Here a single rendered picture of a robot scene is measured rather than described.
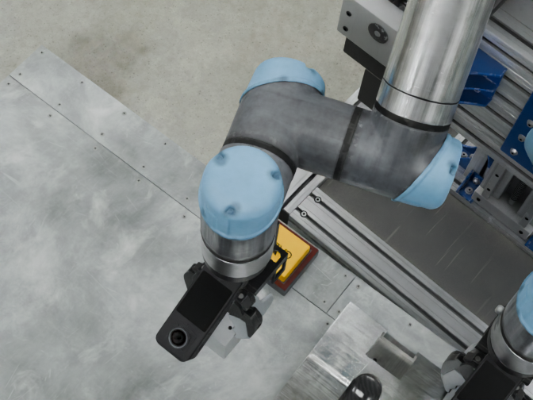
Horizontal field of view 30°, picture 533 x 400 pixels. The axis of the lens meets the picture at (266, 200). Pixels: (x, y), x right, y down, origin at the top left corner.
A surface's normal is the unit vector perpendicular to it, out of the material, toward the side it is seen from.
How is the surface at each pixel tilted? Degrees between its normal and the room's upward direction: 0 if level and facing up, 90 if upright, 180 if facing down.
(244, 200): 0
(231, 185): 0
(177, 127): 0
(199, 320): 29
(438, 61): 48
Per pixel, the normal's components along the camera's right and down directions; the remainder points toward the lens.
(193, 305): -0.25, -0.04
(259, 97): -0.38, -0.52
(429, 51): -0.26, 0.32
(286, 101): 0.06, -0.43
